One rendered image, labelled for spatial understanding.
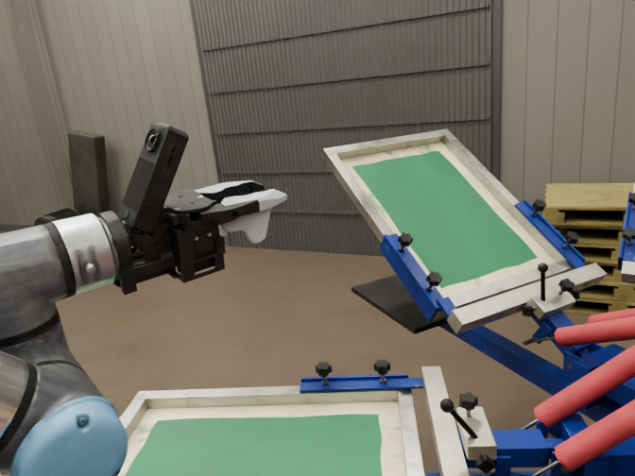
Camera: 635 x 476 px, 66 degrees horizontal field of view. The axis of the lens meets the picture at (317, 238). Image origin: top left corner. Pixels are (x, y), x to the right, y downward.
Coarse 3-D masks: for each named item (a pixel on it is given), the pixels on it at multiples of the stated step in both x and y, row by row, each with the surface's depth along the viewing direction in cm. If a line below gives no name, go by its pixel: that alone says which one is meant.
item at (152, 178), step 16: (160, 128) 50; (176, 128) 50; (144, 144) 51; (160, 144) 50; (176, 144) 50; (144, 160) 51; (160, 160) 49; (176, 160) 50; (144, 176) 50; (160, 176) 50; (128, 192) 52; (144, 192) 50; (160, 192) 50; (128, 208) 51; (144, 208) 50; (160, 208) 51; (128, 224) 50; (144, 224) 50
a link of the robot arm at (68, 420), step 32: (0, 352) 35; (0, 384) 33; (32, 384) 35; (64, 384) 37; (0, 416) 32; (32, 416) 34; (64, 416) 34; (96, 416) 35; (0, 448) 33; (32, 448) 32; (64, 448) 33; (96, 448) 35
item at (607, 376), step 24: (624, 312) 125; (576, 336) 123; (600, 336) 117; (624, 336) 111; (624, 360) 102; (576, 384) 105; (600, 384) 103; (552, 408) 106; (576, 408) 105; (624, 408) 93; (600, 432) 93; (624, 432) 91; (576, 456) 94
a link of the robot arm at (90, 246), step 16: (64, 224) 47; (80, 224) 47; (96, 224) 48; (64, 240) 45; (80, 240) 46; (96, 240) 47; (112, 240) 48; (80, 256) 46; (96, 256) 47; (112, 256) 48; (80, 272) 46; (96, 272) 47; (112, 272) 48; (80, 288) 47
